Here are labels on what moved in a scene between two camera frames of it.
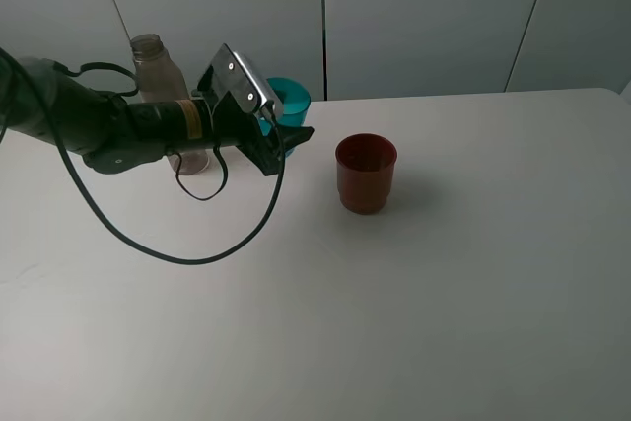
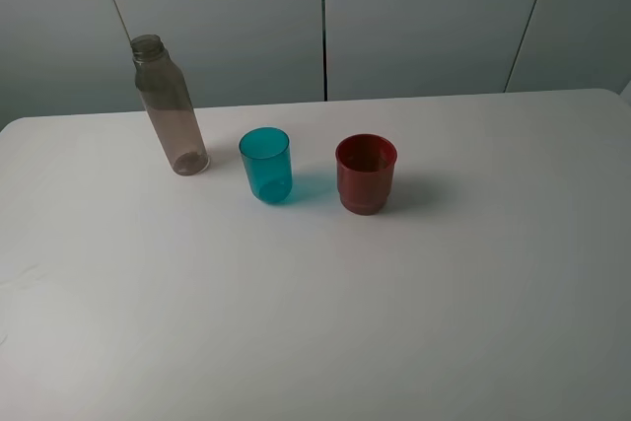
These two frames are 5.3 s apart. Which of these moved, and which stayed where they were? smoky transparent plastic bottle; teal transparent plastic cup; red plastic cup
Moved: teal transparent plastic cup
Stayed: smoky transparent plastic bottle; red plastic cup
